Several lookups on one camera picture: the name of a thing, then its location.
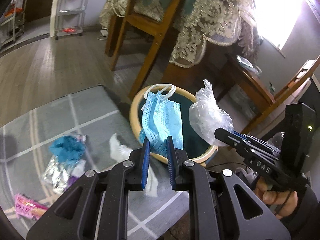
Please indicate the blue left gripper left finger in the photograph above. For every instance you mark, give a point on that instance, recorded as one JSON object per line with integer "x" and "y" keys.
{"x": 145, "y": 163}

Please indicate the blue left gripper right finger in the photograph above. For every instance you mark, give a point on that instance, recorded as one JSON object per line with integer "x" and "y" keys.
{"x": 171, "y": 162}

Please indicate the white tissue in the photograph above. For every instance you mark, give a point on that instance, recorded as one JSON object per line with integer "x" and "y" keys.
{"x": 125, "y": 155}

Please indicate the blue surgical face mask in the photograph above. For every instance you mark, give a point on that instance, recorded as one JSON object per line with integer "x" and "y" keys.
{"x": 161, "y": 118}

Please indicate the clear plastic bag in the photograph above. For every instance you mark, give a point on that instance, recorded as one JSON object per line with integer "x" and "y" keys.
{"x": 205, "y": 116}

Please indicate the teal cloth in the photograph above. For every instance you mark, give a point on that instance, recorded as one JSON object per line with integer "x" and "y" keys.
{"x": 68, "y": 149}

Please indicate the silver foil wrapper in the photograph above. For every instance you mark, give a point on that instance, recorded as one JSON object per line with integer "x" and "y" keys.
{"x": 59, "y": 176}

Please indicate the pink snack wrapper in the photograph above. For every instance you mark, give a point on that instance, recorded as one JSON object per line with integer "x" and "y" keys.
{"x": 28, "y": 208}

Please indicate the right hand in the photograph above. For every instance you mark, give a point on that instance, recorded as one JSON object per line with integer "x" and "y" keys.
{"x": 288, "y": 200}

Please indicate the wooden side table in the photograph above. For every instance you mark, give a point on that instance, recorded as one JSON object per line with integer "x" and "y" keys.
{"x": 233, "y": 74}

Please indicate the grey checked table cloth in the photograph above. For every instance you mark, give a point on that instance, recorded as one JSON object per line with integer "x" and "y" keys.
{"x": 93, "y": 112}

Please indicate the white power strip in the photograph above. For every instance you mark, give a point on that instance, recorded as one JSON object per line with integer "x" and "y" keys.
{"x": 103, "y": 34}

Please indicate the wooden dining chair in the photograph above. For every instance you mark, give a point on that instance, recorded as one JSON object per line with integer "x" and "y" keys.
{"x": 158, "y": 30}

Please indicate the white rolling shelf cart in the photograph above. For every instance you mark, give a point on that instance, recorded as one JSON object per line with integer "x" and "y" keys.
{"x": 69, "y": 18}

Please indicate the metal storage rack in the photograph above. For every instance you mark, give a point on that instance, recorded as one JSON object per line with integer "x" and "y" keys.
{"x": 12, "y": 22}

